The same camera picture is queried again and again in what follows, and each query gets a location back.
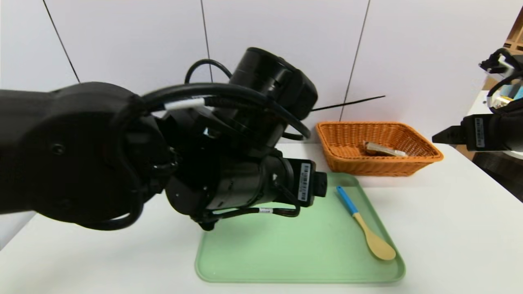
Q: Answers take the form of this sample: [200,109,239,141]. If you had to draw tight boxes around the black left camera cable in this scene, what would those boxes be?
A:
[185,59,233,84]

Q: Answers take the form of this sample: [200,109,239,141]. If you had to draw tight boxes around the orange wicker basket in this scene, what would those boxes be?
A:
[315,121,444,177]

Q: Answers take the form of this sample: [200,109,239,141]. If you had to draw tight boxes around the black zip tie tail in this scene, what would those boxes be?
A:
[311,96,386,111]

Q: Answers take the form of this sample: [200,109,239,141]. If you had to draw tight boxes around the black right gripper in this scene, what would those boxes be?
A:
[431,114,523,151]

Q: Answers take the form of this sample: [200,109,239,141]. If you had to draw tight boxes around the white office table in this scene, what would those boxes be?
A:
[466,88,523,160]

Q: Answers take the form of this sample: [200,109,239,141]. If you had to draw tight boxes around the dark woven floor basket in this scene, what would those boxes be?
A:
[472,149,523,203]

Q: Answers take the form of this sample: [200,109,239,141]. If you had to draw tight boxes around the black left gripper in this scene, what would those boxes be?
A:
[256,154,328,208]

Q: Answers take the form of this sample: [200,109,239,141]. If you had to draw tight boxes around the light green plastic tray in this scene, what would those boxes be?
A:
[195,172,406,283]

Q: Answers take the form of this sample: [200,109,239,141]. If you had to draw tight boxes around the wooden spoon with blue handle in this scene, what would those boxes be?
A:
[336,186,396,261]

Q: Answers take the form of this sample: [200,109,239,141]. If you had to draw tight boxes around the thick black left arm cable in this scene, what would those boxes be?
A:
[139,84,312,141]

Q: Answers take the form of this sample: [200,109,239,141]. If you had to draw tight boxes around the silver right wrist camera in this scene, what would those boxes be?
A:
[480,48,515,74]

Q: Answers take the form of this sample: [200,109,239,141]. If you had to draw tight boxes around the wooden shelf unit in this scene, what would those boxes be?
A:
[505,8,523,53]

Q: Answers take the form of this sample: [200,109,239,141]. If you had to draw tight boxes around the thin black left gripper cable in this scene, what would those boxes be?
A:
[200,206,301,219]

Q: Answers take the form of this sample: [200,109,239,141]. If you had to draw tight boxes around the clear-wrapped brown snack packet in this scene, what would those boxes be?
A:
[363,140,409,158]

